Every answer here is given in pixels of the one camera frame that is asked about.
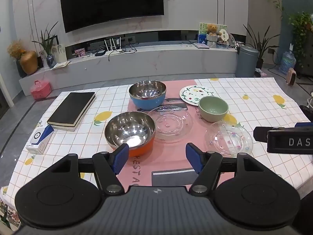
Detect small pink heater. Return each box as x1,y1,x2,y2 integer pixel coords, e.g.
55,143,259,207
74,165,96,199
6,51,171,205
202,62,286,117
287,68,297,86

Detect orange steel bowl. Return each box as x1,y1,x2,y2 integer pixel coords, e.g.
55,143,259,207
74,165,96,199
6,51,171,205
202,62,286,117
104,111,156,157

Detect white woven basket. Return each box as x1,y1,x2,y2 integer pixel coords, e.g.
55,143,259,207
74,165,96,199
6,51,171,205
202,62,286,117
207,34,219,48

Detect checked lemon print tablecloth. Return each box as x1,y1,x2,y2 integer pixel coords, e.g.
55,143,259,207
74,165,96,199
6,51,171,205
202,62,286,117
5,78,313,201

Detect white router with antennas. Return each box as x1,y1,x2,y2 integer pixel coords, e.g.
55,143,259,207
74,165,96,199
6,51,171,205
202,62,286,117
104,37,125,57

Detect green ceramic bowl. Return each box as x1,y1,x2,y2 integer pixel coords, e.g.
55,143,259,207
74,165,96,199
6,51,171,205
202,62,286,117
198,96,229,123

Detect black wall television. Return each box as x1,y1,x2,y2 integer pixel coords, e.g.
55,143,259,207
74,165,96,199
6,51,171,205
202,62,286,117
59,0,165,33

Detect blue steel bowl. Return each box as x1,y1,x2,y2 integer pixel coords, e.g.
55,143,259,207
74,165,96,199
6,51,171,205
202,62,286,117
129,80,167,110

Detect small photo frame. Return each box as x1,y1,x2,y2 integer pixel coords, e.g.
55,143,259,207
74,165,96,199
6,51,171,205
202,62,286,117
39,50,48,68

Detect blue glass vase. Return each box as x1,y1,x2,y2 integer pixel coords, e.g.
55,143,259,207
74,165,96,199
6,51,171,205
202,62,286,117
46,54,57,68

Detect large water bottle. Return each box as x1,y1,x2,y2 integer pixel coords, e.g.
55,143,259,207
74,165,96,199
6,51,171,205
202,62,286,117
279,43,297,75

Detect bushy green plant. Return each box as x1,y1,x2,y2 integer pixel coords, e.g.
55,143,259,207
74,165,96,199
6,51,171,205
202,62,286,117
289,12,313,66

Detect long leaf potted plant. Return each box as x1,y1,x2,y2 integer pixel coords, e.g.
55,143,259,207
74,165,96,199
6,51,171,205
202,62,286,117
243,24,279,69

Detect grey marble television bench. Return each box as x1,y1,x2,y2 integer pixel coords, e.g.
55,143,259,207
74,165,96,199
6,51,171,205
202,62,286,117
19,43,239,96

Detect smooth clear glass plate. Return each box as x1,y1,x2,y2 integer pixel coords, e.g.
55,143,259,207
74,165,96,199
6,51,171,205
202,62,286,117
148,105,193,144

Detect white and blue box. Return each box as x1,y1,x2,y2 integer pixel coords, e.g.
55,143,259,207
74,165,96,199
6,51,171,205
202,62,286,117
24,124,54,155

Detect grey trash bin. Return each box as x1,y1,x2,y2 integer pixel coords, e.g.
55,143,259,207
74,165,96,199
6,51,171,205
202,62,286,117
235,45,259,78

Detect painted white plate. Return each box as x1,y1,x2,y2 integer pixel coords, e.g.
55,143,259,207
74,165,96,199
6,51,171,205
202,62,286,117
179,85,215,106

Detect black cables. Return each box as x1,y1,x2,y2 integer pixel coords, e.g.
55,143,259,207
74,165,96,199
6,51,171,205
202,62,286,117
108,42,138,61

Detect gold vase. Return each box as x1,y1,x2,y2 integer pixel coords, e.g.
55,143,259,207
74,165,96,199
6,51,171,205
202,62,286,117
20,51,39,75

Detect black vase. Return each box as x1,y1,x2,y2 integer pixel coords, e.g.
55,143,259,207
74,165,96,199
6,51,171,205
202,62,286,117
16,59,27,78

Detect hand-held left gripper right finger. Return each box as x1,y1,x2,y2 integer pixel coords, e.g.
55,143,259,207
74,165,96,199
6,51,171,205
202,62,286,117
185,142,263,195

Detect elephant drawing card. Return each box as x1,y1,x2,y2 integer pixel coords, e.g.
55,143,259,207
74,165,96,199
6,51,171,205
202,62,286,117
52,44,67,63

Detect loose papers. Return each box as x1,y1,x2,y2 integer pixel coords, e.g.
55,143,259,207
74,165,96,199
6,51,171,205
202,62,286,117
51,61,71,69

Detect colourful printed cloth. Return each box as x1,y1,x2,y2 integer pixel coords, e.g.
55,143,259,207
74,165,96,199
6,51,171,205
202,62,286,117
0,186,19,233

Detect dried yellow flowers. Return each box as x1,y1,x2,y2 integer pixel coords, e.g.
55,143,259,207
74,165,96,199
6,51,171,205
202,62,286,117
7,40,26,59

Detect green painted picture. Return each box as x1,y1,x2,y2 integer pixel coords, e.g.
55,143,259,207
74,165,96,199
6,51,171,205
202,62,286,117
199,23,228,45

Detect hobnail clear glass plate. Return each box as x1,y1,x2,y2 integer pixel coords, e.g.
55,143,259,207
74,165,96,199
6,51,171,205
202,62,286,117
204,121,253,157

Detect pink plastic basket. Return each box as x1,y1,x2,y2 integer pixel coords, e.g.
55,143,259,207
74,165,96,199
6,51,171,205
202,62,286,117
30,80,52,100

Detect black notebook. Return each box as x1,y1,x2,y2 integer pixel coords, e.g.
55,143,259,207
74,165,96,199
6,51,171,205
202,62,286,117
47,92,96,128
51,95,97,132

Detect green leafy plant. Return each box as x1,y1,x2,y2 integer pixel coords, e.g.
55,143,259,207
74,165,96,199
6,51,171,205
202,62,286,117
32,21,59,55

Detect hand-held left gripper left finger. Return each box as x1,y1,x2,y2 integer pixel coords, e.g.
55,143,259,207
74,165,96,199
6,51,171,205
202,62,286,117
49,143,129,196

